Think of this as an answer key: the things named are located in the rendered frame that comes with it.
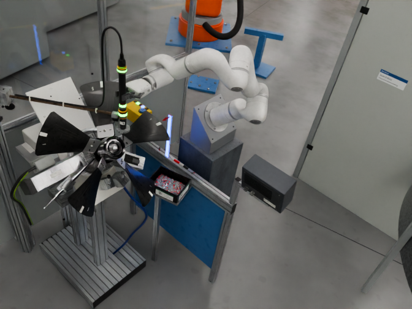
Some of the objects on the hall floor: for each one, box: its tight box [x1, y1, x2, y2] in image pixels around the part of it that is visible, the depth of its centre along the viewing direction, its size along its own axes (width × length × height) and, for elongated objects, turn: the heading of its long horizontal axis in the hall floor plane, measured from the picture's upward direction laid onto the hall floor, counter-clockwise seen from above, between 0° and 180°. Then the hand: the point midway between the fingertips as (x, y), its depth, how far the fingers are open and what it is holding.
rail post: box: [208, 212, 234, 284], centre depth 258 cm, size 4×4×78 cm
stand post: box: [88, 200, 109, 267], centre depth 251 cm, size 4×9×91 cm, turn 131°
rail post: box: [130, 143, 137, 215], centre depth 295 cm, size 4×4×78 cm
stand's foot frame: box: [39, 216, 146, 309], centre depth 282 cm, size 62×46×8 cm
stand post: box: [68, 186, 88, 246], centre depth 253 cm, size 4×9×115 cm, turn 131°
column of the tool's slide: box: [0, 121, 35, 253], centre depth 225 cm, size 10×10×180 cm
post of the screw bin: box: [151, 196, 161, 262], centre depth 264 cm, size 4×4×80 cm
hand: (122, 94), depth 187 cm, fingers closed on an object, 4 cm apart
